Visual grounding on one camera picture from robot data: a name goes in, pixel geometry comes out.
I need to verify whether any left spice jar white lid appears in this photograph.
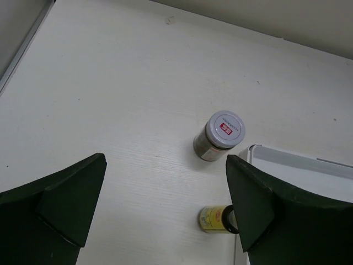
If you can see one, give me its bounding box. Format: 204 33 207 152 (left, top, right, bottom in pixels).
193 110 245 162

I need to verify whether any left small yellow label bottle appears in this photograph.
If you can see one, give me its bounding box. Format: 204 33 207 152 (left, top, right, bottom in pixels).
197 205 239 235

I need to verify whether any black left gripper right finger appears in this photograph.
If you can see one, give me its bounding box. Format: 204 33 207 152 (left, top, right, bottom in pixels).
226 155 352 264

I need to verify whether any white divided organizer tray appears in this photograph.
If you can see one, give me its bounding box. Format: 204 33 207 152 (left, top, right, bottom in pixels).
239 144 353 203

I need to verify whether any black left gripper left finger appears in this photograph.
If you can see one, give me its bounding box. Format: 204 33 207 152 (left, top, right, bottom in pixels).
1 153 107 264

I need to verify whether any left aluminium frame rail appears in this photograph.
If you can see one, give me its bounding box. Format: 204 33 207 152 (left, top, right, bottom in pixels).
1 1 55 93

